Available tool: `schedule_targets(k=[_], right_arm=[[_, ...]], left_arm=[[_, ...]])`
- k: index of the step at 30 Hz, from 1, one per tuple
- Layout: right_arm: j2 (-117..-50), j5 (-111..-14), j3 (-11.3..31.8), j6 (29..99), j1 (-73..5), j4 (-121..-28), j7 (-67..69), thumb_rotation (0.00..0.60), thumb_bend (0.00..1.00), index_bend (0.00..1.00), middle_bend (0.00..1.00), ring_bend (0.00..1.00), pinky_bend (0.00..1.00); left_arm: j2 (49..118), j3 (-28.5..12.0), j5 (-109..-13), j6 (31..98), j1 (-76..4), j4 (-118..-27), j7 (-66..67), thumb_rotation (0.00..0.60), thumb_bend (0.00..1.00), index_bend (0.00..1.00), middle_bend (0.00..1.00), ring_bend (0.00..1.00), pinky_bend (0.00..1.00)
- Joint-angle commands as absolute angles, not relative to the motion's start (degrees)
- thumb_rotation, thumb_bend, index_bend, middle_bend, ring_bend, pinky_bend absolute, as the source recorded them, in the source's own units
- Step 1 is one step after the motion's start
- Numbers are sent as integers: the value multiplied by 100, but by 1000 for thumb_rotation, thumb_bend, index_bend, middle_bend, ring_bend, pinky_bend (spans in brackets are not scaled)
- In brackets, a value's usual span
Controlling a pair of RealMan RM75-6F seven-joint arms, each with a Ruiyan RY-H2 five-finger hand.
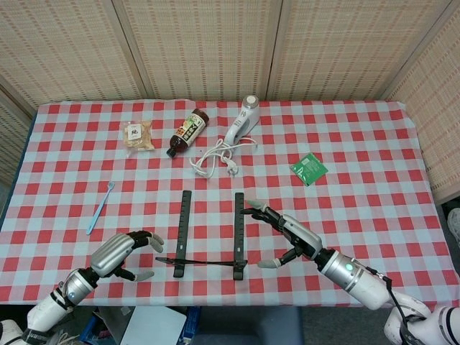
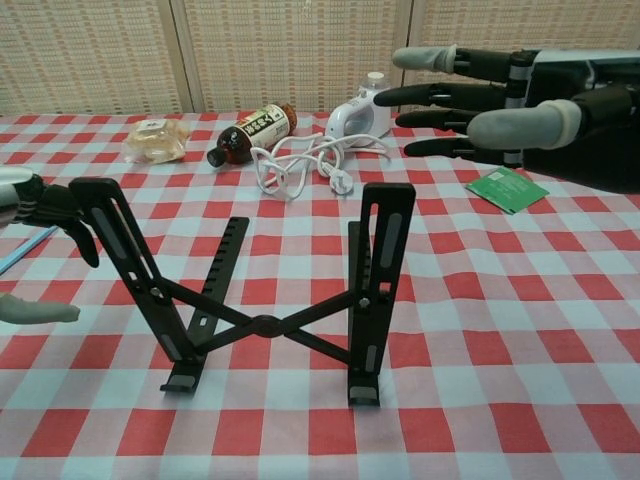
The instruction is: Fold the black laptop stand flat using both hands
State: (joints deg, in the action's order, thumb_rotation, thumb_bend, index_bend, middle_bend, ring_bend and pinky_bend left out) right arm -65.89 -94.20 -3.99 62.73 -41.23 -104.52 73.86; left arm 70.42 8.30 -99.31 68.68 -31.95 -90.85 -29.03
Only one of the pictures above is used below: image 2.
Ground left five-finger robot hand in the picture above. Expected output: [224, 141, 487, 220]
[0, 167, 101, 325]

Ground right five-finger robot hand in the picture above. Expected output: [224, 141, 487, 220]
[372, 43, 640, 196]

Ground black folding stand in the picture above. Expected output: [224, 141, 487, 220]
[68, 177, 417, 409]

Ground light blue toothbrush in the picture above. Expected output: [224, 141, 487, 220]
[0, 224, 61, 275]

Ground green foil packet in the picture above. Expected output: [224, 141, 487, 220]
[465, 167, 549, 215]

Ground clear bag of snacks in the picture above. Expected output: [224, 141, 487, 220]
[123, 117, 190, 165]

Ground woven bamboo screen panel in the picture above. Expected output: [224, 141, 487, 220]
[399, 0, 640, 115]
[0, 0, 206, 117]
[169, 0, 416, 115]

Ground brown drink bottle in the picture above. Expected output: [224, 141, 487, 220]
[206, 102, 298, 169]

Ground white handheld steamer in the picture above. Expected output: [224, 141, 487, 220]
[325, 71, 393, 149]

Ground red white checked tablecloth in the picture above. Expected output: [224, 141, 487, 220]
[0, 110, 640, 480]

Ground white power cable with plug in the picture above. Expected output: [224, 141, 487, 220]
[248, 132, 396, 201]

